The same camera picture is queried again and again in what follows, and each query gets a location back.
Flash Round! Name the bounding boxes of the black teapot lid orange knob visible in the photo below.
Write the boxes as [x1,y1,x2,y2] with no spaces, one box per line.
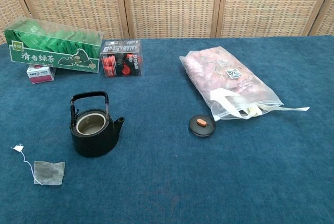
[188,114,217,138]

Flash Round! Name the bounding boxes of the green tea box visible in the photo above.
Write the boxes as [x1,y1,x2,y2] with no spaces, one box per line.
[4,16,104,74]

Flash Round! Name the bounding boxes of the black teapot with handle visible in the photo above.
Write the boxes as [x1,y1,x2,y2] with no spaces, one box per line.
[69,91,126,158]

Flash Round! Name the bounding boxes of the tea bag with string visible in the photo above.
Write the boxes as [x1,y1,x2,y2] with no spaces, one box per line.
[10,144,66,186]

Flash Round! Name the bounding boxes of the small white pink box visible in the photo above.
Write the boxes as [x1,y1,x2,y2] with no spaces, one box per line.
[26,64,57,85]

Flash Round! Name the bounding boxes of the woven wooden folding screen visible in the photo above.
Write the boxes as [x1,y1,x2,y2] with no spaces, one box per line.
[0,0,334,46]

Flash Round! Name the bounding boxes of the blue table cloth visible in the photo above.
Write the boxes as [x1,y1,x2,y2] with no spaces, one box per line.
[0,35,334,224]

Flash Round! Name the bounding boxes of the translucent bag pink contents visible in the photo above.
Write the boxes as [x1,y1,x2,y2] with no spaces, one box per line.
[178,47,311,122]

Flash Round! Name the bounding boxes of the clear box red black capsules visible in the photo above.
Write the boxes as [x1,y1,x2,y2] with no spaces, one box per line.
[100,39,143,78]

